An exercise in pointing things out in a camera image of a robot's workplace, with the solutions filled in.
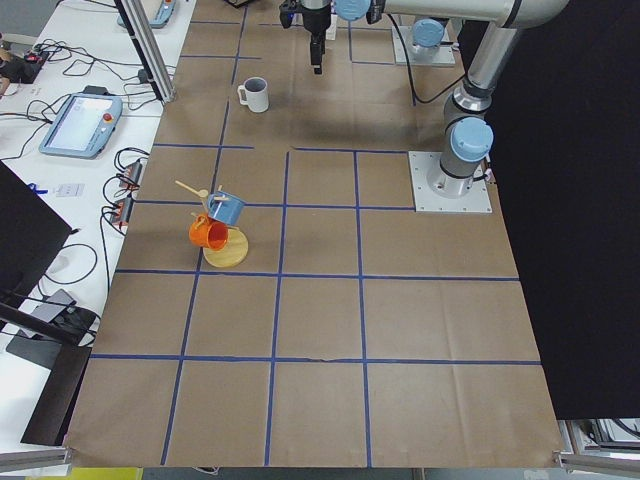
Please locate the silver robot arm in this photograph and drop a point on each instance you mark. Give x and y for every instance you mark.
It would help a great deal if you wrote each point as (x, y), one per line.
(429, 32)
(468, 137)

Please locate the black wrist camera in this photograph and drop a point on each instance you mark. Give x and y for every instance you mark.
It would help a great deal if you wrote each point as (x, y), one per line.
(287, 11)

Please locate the black monitor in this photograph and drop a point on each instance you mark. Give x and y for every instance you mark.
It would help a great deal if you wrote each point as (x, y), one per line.
(32, 235)

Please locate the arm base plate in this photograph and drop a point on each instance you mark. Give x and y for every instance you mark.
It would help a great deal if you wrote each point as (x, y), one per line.
(436, 192)
(441, 56)

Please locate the orange mug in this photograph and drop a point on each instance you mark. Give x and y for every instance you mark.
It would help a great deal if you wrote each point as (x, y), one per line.
(208, 233)

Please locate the aluminium frame post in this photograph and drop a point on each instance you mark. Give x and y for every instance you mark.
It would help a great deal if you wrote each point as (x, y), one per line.
(143, 40)

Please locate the wooden mug tree stand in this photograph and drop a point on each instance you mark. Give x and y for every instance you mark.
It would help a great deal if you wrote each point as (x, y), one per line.
(237, 246)

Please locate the white grey mug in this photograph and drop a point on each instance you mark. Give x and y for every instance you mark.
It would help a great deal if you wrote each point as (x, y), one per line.
(253, 93)

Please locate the blue mug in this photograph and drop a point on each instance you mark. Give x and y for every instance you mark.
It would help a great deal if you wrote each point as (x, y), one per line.
(225, 207)

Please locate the blue teach pendant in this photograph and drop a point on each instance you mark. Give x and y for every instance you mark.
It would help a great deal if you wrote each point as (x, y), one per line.
(158, 12)
(83, 126)

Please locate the black curtain panel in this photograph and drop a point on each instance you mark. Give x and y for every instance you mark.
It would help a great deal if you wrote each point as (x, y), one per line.
(566, 157)

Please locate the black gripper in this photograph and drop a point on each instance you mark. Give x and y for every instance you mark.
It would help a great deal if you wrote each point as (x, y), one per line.
(315, 21)

